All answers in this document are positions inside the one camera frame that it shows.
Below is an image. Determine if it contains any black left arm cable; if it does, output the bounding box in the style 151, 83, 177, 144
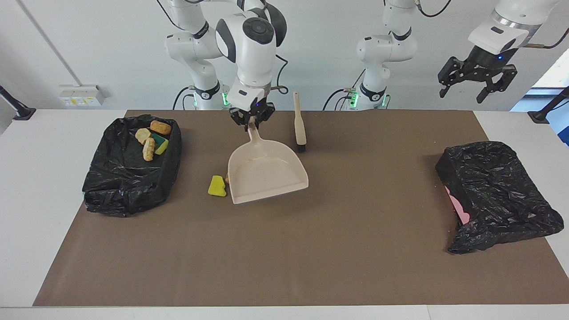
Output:
416, 0, 569, 48

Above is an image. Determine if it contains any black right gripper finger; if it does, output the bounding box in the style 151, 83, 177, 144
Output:
254, 104, 275, 130
230, 111, 249, 132

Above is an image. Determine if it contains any white wall outlet box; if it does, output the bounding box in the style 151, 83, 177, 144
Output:
59, 84, 107, 107

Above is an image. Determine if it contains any brown table mat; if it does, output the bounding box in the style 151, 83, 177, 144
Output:
32, 110, 569, 307

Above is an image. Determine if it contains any black crumpled trash bag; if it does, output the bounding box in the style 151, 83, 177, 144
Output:
435, 141, 564, 255

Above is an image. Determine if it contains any yellow sponge piece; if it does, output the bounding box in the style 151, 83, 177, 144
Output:
208, 175, 227, 197

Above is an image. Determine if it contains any black bag lined bin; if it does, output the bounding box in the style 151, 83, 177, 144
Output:
82, 114, 183, 217

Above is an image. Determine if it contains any beige plastic dustpan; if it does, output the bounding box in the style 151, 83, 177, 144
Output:
227, 120, 309, 205

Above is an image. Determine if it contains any black clamp stand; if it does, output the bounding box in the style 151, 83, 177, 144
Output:
528, 87, 569, 124
0, 85, 37, 121

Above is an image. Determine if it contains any pink plastic bin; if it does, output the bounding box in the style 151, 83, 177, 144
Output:
445, 186, 471, 225

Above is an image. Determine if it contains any black right base cable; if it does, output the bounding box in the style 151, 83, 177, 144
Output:
172, 86, 196, 111

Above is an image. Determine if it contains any black base cable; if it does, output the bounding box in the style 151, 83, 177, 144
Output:
322, 69, 366, 111
172, 86, 196, 111

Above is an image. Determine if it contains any black left base cable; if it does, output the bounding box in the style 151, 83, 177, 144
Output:
322, 69, 366, 111

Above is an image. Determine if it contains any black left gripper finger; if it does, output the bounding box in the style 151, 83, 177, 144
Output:
438, 57, 467, 97
477, 66, 518, 103

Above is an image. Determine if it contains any beige hand brush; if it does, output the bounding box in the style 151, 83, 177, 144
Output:
293, 92, 307, 152

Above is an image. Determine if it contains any yellow green scouring sponge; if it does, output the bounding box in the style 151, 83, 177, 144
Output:
151, 133, 169, 155

